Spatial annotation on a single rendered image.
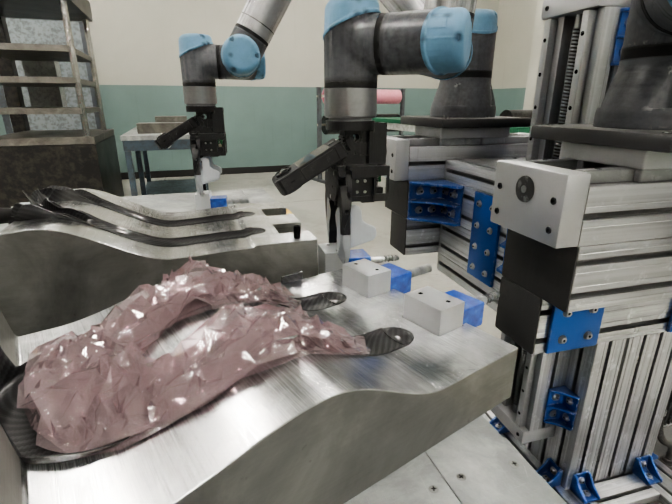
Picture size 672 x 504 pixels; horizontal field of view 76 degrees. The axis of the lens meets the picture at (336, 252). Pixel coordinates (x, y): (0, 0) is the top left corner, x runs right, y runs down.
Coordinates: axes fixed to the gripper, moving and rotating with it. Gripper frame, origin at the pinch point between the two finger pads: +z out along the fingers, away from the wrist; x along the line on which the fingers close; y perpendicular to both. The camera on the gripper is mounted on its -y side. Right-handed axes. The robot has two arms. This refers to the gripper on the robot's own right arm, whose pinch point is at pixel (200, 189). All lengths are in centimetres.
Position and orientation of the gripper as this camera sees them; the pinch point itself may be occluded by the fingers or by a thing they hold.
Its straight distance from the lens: 116.4
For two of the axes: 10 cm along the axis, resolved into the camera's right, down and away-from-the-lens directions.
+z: 0.0, 9.5, 3.2
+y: 9.8, -0.6, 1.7
